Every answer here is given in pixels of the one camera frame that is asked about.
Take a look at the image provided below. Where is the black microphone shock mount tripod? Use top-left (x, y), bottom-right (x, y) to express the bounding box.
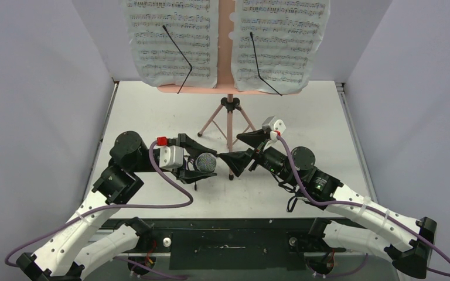
top-left (182, 155), bottom-right (210, 191)

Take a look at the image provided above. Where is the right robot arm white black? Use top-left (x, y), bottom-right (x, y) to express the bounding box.
top-left (219, 131), bottom-right (437, 279)

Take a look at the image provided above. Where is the white sheet music paper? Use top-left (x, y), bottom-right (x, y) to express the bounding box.
top-left (231, 0), bottom-right (330, 95)
top-left (120, 0), bottom-right (219, 88)

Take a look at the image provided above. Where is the left wrist camera silver box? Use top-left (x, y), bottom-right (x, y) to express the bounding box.
top-left (156, 136), bottom-right (174, 171)

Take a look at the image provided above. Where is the pink perforated music stand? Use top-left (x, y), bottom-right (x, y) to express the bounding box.
top-left (155, 0), bottom-right (301, 181)

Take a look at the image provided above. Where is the purple glitter microphone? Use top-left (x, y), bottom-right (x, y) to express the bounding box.
top-left (193, 152), bottom-right (217, 173)

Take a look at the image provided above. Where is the wrist camera silver box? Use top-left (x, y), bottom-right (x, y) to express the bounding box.
top-left (261, 115), bottom-right (287, 141)
top-left (156, 136), bottom-right (174, 171)

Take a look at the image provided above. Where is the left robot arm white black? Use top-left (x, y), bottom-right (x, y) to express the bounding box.
top-left (16, 131), bottom-right (217, 280)

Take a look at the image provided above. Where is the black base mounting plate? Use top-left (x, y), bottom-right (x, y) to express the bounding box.
top-left (112, 218), bottom-right (366, 271)

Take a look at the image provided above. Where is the right wrist camera silver box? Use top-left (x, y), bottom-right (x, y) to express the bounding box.
top-left (261, 115), bottom-right (287, 141)

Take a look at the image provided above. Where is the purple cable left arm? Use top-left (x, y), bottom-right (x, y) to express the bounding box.
top-left (4, 140), bottom-right (195, 268)

